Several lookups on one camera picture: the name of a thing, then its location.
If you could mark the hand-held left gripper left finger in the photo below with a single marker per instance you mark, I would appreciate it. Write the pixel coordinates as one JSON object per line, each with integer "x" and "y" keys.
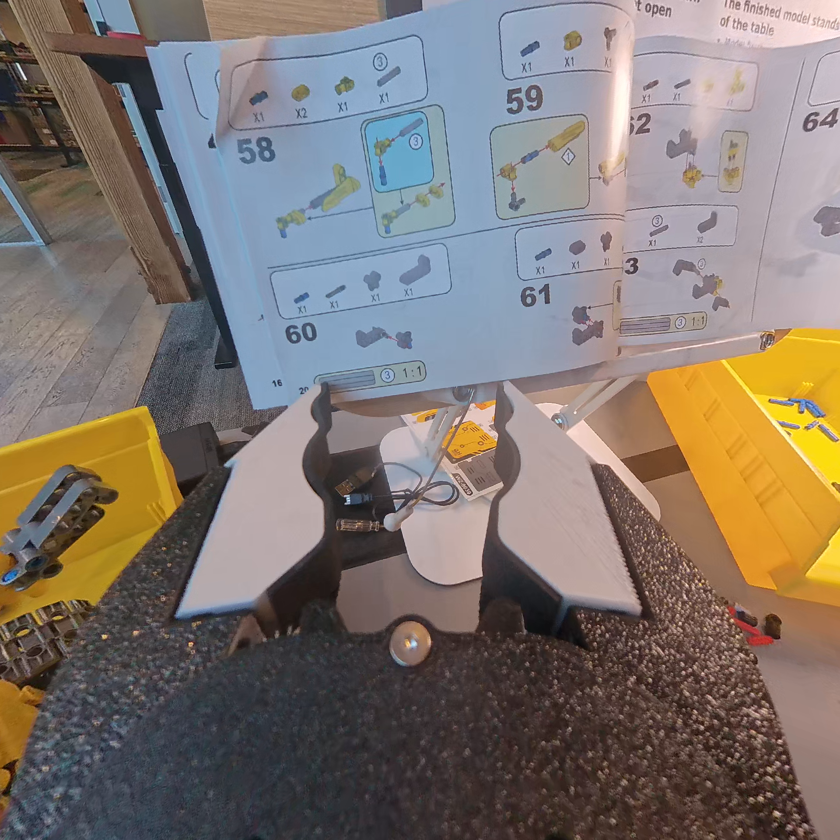
{"x": 262, "y": 525}

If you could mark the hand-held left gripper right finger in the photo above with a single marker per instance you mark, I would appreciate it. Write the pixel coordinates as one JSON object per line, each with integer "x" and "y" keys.
{"x": 564, "y": 525}

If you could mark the white metal book stand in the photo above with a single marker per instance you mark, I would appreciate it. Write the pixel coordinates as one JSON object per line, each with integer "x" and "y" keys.
{"x": 446, "y": 558}

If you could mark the white instruction booklet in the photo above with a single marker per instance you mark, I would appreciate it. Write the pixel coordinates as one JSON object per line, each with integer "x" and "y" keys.
{"x": 459, "y": 341}

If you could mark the white printed task poster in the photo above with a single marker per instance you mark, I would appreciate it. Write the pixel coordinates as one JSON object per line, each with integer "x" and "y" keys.
{"x": 689, "y": 16}

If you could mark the black power adapter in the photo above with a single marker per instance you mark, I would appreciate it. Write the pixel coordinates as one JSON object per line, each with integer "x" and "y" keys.
{"x": 190, "y": 453}

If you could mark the yellow grey sticker sheet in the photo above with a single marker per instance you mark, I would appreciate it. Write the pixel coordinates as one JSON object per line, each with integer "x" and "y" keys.
{"x": 469, "y": 453}

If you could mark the grey rug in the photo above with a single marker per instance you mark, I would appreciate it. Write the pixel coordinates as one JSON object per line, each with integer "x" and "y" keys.
{"x": 184, "y": 367}

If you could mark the yellow tracked toy robot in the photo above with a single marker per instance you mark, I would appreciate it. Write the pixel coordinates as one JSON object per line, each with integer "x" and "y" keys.
{"x": 59, "y": 505}

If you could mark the pile of black red pegs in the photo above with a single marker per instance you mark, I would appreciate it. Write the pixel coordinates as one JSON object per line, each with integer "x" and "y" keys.
{"x": 771, "y": 623}

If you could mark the group of blue pegs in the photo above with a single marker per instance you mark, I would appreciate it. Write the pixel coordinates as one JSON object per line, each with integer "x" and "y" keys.
{"x": 804, "y": 405}

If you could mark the glass partition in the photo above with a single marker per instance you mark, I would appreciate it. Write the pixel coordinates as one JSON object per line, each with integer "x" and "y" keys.
{"x": 16, "y": 216}

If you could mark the wooden pillar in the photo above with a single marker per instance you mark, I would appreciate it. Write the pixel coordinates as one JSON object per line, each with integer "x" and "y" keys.
{"x": 98, "y": 164}

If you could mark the storage shelves with bins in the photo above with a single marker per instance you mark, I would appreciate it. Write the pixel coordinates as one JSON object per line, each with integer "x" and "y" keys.
{"x": 39, "y": 118}

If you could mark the black table wooden top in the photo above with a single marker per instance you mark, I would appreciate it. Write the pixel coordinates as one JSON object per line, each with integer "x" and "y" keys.
{"x": 118, "y": 72}

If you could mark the arched woven divider panel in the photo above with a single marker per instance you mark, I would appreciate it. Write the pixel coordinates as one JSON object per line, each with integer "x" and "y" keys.
{"x": 295, "y": 19}

